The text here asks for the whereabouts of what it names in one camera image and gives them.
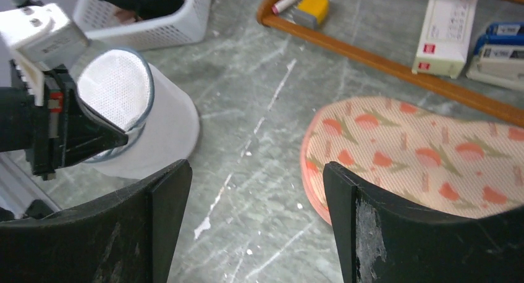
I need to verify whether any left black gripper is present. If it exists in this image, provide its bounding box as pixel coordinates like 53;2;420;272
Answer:
8;60;129;180

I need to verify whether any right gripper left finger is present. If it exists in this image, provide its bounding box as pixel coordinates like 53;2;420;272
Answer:
1;159;192;282

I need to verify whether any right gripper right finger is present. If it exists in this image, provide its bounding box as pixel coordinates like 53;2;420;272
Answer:
323;162;523;282

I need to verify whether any white mesh laundry bag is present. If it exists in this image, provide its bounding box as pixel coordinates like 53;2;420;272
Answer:
74;48;200;179

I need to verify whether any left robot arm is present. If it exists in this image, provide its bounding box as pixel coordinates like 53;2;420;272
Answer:
1;61;129;180

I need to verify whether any pink floral laundry bag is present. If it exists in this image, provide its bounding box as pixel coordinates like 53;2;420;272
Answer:
300;96;523;222

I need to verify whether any white plastic laundry basket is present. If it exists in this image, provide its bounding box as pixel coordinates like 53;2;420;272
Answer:
73;0;211;50

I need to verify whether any blue stapler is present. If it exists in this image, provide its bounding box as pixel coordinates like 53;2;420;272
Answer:
466;22;523;91

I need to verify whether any wooden shelf rack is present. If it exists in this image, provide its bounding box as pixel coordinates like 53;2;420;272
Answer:
256;0;523;127

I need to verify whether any white tall box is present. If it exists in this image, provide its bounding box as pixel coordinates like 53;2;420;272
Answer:
412;0;478;79

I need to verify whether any yellow grey eraser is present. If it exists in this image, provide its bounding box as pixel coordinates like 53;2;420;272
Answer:
292;0;330;30

